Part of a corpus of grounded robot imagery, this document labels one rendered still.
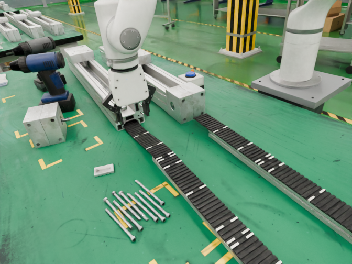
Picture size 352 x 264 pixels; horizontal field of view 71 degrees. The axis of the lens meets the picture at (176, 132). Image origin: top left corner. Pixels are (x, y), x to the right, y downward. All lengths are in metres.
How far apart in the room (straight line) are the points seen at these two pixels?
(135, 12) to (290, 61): 0.65
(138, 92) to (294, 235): 0.51
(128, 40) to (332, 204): 0.53
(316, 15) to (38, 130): 0.95
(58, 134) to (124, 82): 0.28
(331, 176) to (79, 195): 0.60
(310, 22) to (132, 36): 0.63
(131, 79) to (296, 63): 0.62
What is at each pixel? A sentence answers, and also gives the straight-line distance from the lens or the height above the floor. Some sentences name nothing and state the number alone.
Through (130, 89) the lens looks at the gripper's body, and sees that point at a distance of 0.70.
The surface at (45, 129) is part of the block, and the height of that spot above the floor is 0.84.
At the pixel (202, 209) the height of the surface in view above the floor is 0.81.
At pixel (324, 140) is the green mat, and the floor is 0.78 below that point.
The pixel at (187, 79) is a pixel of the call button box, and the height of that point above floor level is 0.84.
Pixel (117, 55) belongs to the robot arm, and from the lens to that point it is 0.66.
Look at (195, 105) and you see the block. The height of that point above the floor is 0.83.
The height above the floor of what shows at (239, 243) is 0.81.
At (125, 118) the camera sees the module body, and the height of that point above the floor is 0.82.
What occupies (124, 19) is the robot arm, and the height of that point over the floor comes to 1.13.
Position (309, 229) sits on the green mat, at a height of 0.78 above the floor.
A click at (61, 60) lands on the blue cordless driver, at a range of 0.98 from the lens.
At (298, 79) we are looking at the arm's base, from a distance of 1.06.
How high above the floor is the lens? 1.21
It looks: 34 degrees down
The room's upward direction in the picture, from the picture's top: 5 degrees counter-clockwise
